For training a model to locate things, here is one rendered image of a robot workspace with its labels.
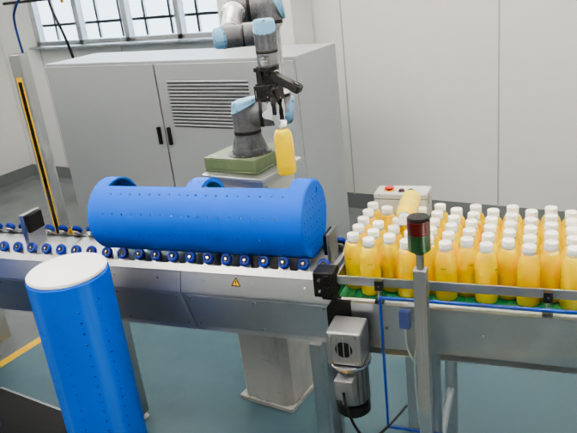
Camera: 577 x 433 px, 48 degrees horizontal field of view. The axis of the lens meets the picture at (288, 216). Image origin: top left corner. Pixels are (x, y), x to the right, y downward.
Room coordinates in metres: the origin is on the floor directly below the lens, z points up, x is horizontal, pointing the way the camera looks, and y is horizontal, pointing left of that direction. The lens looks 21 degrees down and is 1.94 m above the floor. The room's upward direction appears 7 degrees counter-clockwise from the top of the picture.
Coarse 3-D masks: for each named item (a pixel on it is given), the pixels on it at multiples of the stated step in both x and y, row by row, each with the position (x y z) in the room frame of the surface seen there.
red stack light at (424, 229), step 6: (408, 222) 1.65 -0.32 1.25; (426, 222) 1.63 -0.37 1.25; (408, 228) 1.64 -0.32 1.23; (414, 228) 1.63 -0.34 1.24; (420, 228) 1.62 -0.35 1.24; (426, 228) 1.63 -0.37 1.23; (408, 234) 1.65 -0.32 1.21; (414, 234) 1.63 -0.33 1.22; (420, 234) 1.62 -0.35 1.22; (426, 234) 1.63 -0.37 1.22
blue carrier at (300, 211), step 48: (96, 192) 2.40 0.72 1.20; (144, 192) 2.32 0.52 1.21; (192, 192) 2.25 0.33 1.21; (240, 192) 2.18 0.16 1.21; (288, 192) 2.11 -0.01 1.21; (96, 240) 2.37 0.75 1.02; (144, 240) 2.28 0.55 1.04; (192, 240) 2.19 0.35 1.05; (240, 240) 2.12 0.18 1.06; (288, 240) 2.04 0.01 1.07
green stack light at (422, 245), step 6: (408, 240) 1.65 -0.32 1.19; (414, 240) 1.63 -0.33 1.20; (420, 240) 1.62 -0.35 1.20; (426, 240) 1.63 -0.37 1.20; (408, 246) 1.65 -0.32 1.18; (414, 246) 1.63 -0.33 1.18; (420, 246) 1.62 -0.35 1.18; (426, 246) 1.63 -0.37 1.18; (414, 252) 1.63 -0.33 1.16; (420, 252) 1.62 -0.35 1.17; (426, 252) 1.63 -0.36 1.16
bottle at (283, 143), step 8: (280, 128) 2.23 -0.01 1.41; (280, 136) 2.22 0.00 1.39; (288, 136) 2.22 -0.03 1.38; (280, 144) 2.21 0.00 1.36; (288, 144) 2.22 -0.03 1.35; (280, 152) 2.22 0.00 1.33; (288, 152) 2.21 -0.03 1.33; (280, 160) 2.22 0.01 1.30; (288, 160) 2.21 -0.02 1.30; (280, 168) 2.22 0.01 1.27; (288, 168) 2.21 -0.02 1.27
